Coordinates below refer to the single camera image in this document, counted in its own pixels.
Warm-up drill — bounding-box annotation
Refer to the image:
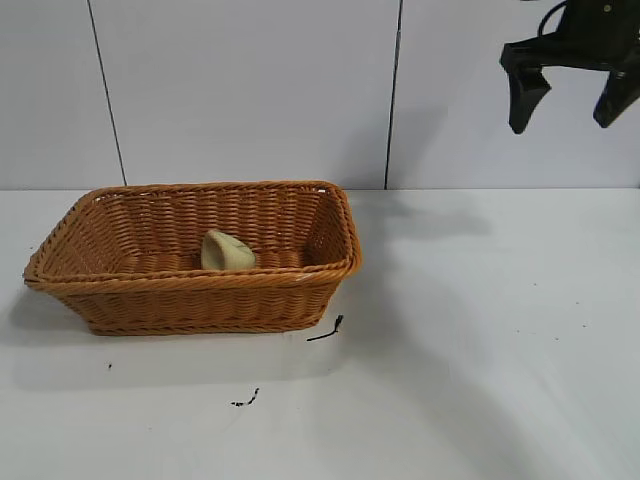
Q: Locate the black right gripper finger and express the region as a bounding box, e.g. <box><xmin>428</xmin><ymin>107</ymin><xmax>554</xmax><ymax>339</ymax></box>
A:
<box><xmin>592</xmin><ymin>71</ymin><xmax>640</xmax><ymax>130</ymax></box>
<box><xmin>507</xmin><ymin>68</ymin><xmax>553</xmax><ymax>136</ymax></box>

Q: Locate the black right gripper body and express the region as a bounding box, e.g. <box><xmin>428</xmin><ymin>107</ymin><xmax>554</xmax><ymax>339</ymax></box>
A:
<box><xmin>500</xmin><ymin>0</ymin><xmax>640</xmax><ymax>79</ymax></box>

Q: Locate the pale yellow egg yolk pastry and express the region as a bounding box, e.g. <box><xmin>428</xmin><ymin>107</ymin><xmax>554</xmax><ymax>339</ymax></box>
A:
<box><xmin>200</xmin><ymin>229</ymin><xmax>257</xmax><ymax>271</ymax></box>

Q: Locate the brown woven wicker basket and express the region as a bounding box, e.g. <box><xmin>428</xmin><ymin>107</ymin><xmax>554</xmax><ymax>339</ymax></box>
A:
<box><xmin>22</xmin><ymin>180</ymin><xmax>364</xmax><ymax>337</ymax></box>

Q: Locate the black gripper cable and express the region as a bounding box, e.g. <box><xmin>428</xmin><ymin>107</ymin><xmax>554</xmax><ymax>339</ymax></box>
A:
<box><xmin>536</xmin><ymin>0</ymin><xmax>569</xmax><ymax>37</ymax></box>

